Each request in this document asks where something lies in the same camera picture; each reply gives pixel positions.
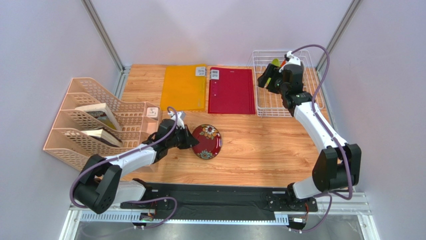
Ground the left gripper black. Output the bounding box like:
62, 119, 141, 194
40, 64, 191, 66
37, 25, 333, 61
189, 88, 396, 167
166, 124, 199, 149

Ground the red floral plate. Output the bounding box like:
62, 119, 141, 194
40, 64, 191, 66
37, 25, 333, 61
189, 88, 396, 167
192, 124, 222, 160

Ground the lime green plate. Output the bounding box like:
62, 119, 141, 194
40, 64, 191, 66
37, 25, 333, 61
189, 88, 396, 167
269, 58, 281, 86

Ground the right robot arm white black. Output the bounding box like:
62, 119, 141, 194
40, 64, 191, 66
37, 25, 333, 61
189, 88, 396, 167
257, 63, 362, 200

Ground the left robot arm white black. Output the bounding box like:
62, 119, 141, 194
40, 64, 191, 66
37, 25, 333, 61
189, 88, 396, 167
69, 119, 199, 214

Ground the lower book in rack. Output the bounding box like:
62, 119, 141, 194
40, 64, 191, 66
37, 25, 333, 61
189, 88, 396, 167
81, 128, 123, 148

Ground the book in rack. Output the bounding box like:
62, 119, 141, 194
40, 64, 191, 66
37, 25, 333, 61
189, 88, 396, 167
75, 103, 121, 131
81, 128, 123, 148

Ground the upper book in rack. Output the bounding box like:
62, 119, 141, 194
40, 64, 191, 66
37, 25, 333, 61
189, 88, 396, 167
75, 103, 121, 131

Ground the pink magazine file rack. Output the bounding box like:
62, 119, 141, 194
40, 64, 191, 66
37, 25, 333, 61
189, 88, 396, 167
43, 77, 135, 170

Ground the red file folder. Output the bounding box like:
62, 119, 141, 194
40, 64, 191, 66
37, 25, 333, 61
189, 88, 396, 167
208, 67, 256, 115

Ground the small white box in organizer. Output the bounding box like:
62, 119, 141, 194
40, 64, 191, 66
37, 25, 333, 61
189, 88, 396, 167
146, 107, 160, 120

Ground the orange file folder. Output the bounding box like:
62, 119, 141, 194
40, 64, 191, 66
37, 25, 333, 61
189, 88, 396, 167
160, 64, 207, 111

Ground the pink desk organizer tray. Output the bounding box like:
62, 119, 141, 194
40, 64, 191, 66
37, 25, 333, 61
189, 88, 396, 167
116, 101, 162, 150

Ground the black base mat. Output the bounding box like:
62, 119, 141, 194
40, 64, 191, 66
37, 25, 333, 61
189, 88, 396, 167
120, 182, 318, 221

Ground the white wire dish rack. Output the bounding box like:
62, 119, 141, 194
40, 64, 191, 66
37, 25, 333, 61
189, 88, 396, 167
250, 49, 320, 118

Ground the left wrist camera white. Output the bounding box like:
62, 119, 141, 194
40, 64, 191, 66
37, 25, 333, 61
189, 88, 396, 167
168, 111, 186, 129

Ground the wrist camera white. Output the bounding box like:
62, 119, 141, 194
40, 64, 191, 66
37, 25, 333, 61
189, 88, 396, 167
168, 111, 186, 129
279, 51, 302, 73

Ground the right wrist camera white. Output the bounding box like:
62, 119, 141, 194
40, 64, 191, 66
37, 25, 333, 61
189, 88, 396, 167
279, 51, 302, 73

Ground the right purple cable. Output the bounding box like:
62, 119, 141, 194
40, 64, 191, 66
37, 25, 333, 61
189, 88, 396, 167
286, 44, 354, 233

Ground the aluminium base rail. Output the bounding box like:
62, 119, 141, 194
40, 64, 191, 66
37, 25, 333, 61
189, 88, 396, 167
59, 183, 380, 240

